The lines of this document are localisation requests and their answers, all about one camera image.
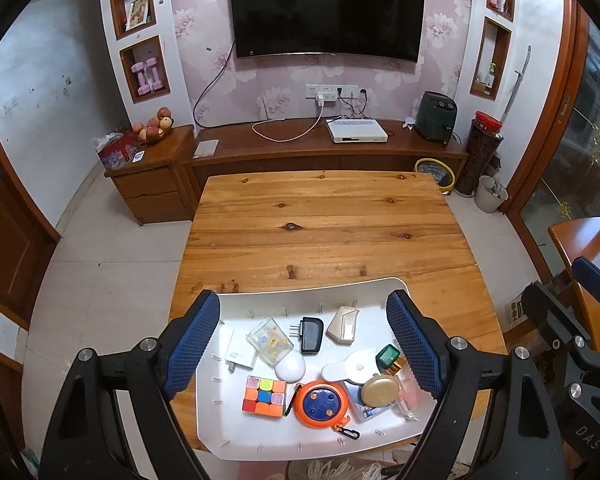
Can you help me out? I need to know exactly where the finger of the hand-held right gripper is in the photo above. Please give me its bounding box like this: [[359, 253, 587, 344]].
[[521, 282, 600, 362], [571, 256, 600, 311]]

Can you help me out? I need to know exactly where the white plastic tray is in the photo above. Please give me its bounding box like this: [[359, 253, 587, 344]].
[[194, 277, 439, 462]]

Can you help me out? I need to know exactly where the yellow-rimmed trash bin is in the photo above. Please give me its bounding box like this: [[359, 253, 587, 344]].
[[413, 157, 456, 196]]

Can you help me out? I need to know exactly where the black curved television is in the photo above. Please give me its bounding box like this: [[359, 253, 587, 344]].
[[228, 0, 427, 64]]

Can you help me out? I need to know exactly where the dark green air fryer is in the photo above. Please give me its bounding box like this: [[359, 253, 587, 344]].
[[414, 90, 460, 145]]

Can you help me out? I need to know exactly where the black television cable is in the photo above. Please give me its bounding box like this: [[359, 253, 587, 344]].
[[192, 42, 237, 129]]

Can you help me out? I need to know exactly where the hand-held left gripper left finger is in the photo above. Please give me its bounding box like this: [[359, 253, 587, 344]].
[[40, 290, 222, 480]]

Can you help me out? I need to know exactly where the white round earbud case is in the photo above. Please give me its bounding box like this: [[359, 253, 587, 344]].
[[274, 352, 306, 382]]

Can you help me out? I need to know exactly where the gold round compact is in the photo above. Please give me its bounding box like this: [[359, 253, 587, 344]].
[[360, 374, 400, 408]]

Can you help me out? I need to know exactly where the red tissue box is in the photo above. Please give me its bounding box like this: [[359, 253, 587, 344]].
[[95, 132, 140, 170]]

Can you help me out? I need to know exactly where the white bucket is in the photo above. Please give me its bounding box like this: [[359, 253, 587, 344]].
[[474, 174, 509, 215]]

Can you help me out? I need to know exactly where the wooden drawer cabinet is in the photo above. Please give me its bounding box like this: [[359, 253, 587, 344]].
[[103, 124, 197, 226]]

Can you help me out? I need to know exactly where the beige angular case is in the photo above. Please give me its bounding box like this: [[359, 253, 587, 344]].
[[326, 305, 360, 345]]

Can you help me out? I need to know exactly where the black charger plug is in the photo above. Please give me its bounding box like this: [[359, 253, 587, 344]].
[[288, 316, 325, 356]]

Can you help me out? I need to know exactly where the clear plastic box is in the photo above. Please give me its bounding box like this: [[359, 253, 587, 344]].
[[245, 317, 295, 365]]

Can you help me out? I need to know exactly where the pink dumbbell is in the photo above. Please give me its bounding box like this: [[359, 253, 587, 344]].
[[145, 57, 164, 91], [132, 62, 151, 95]]

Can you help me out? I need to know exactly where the long wooden television cabinet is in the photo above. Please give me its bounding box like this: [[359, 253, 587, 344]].
[[182, 118, 469, 191]]

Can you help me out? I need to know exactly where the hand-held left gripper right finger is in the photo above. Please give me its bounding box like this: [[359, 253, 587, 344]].
[[386, 290, 566, 480]]

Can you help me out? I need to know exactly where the white mop head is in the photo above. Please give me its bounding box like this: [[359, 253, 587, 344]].
[[305, 459, 383, 480]]

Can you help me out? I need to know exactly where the framed photo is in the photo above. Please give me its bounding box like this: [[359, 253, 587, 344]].
[[125, 0, 151, 29]]

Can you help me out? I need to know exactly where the printed magazine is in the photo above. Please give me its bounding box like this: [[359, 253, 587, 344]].
[[504, 299, 529, 331]]

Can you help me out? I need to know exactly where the long sheathed sword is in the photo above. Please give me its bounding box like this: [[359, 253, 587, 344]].
[[499, 44, 532, 126]]

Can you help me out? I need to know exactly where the brown wooden door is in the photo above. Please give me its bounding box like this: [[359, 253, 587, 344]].
[[0, 110, 61, 332]]

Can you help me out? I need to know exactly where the white cable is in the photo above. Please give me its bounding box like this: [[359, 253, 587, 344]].
[[251, 104, 326, 142]]

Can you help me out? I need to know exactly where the white wall socket strip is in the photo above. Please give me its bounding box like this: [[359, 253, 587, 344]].
[[304, 83, 367, 101]]

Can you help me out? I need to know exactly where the blue and white packet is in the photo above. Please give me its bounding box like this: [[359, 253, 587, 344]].
[[344, 382, 397, 421]]

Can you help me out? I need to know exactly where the orange round tape reel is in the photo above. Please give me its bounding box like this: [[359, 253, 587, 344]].
[[293, 380, 360, 441]]

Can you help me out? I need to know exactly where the white set-top box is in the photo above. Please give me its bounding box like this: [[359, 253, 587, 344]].
[[326, 118, 389, 145]]

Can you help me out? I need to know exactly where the wood-framed glass door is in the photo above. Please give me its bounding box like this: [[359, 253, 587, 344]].
[[505, 0, 600, 287]]

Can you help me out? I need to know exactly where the tall dark red-lidded container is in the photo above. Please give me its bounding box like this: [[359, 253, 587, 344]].
[[452, 110, 505, 197]]

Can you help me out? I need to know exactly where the white power adapter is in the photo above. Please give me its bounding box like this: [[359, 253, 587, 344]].
[[224, 328, 259, 374]]

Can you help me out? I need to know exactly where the colourful puzzle cube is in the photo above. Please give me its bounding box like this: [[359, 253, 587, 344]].
[[242, 375, 287, 419]]

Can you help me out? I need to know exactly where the bowl of decorative peaches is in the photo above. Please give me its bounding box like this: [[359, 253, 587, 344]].
[[132, 106, 175, 145]]

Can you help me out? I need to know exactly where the white heart-shaped box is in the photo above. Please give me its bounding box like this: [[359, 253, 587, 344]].
[[321, 347, 389, 386]]

